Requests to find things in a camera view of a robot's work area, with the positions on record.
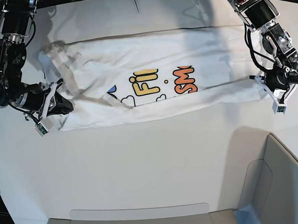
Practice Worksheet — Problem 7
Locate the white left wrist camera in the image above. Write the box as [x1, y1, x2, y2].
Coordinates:
[273, 101, 287, 114]

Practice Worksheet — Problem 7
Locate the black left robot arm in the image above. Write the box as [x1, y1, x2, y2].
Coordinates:
[227, 0, 298, 93]

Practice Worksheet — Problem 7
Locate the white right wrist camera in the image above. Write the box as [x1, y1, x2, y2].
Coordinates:
[34, 118, 54, 137]

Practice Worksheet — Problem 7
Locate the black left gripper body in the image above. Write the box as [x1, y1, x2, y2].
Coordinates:
[248, 68, 298, 105]

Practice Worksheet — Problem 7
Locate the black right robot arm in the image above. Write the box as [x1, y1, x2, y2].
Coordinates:
[0, 0, 73, 124]

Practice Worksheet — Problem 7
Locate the grey cardboard box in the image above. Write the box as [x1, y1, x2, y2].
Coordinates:
[47, 134, 298, 224]

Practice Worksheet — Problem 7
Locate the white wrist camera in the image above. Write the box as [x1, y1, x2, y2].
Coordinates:
[273, 101, 287, 114]
[34, 118, 54, 137]

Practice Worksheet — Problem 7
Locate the white printed t-shirt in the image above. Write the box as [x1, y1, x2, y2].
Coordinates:
[38, 26, 268, 130]

